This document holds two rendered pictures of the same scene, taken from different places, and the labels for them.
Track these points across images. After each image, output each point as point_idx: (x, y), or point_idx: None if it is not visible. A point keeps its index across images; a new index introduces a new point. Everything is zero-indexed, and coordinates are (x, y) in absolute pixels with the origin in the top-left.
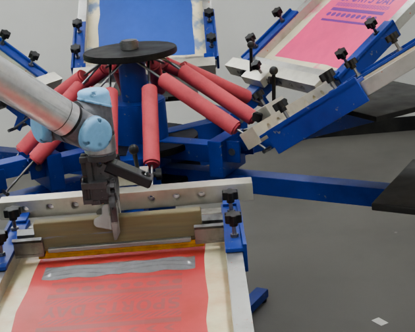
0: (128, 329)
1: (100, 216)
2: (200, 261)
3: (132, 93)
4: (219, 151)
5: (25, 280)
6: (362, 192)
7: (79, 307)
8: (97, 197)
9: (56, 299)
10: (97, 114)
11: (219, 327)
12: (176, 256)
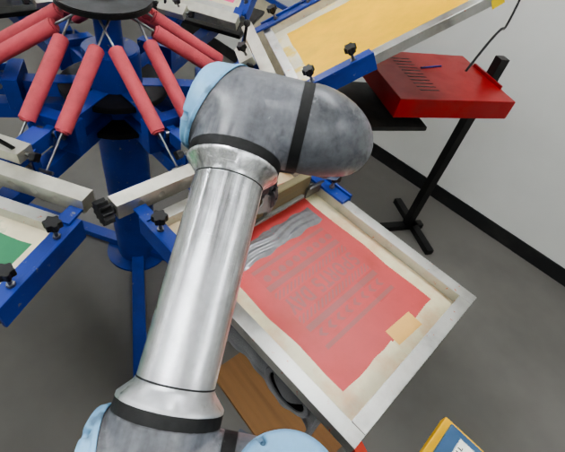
0: (360, 296)
1: (261, 205)
2: (317, 211)
3: (114, 42)
4: None
5: None
6: None
7: (304, 290)
8: (263, 193)
9: (278, 289)
10: None
11: (402, 270)
12: (300, 212)
